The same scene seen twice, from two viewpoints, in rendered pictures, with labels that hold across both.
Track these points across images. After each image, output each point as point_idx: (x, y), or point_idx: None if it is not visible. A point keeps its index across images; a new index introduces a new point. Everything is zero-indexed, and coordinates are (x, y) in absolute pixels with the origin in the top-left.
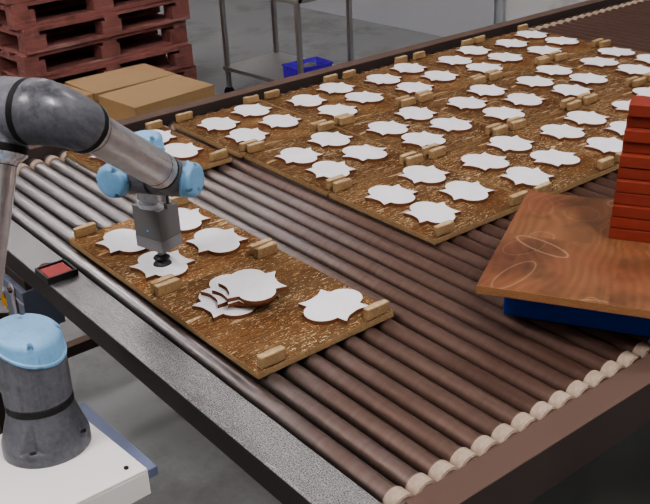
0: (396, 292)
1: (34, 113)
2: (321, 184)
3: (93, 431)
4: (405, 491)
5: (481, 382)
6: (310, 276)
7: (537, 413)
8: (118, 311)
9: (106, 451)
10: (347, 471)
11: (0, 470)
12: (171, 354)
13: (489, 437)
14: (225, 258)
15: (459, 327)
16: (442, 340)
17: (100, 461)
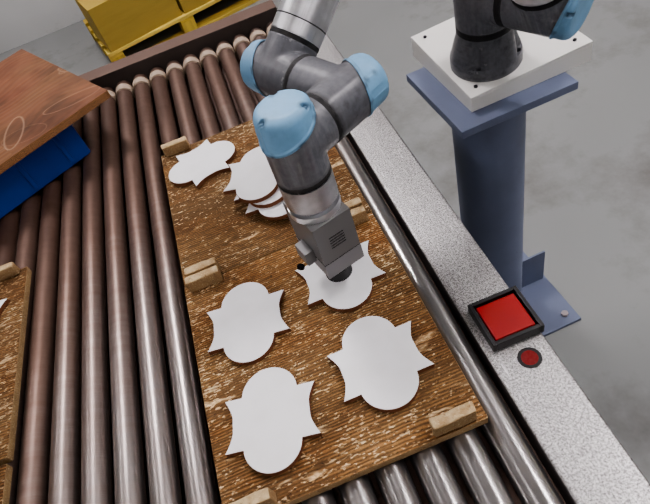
0: (134, 195)
1: None
2: None
3: (448, 69)
4: (269, 27)
5: (167, 98)
6: (188, 219)
7: (162, 72)
8: (414, 213)
9: (438, 51)
10: None
11: (520, 37)
12: (369, 140)
13: (202, 55)
14: (255, 278)
15: (131, 145)
16: (153, 136)
17: (443, 43)
